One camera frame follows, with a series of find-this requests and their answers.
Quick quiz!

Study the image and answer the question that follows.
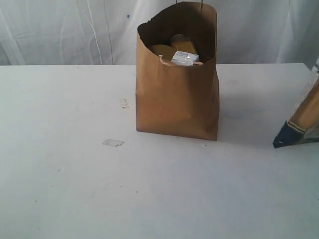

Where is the small white milk carton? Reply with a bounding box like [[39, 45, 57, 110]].
[[171, 51, 199, 66]]

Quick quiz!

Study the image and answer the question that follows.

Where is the brown paper bag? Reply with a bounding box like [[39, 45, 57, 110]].
[[136, 1, 220, 141]]

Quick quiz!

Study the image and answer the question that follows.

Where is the torn paper scrap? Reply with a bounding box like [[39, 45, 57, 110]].
[[120, 99, 130, 109]]

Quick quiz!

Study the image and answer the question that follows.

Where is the yellow millet bottle white cap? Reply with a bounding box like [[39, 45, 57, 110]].
[[170, 34, 197, 54]]

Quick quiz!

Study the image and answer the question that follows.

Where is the spaghetti packet with Italian flag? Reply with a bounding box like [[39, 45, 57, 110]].
[[273, 60, 319, 148]]

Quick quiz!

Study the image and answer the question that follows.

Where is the white curtain backdrop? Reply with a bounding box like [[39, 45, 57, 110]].
[[0, 0, 319, 67]]

